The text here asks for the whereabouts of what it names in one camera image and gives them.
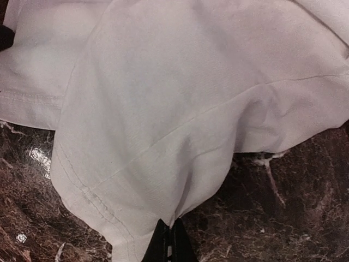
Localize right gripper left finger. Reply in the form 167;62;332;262
142;219;170;262

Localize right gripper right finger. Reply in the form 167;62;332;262
170;218;198;262

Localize white green Charlie Brown shirt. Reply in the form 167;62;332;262
1;1;348;261

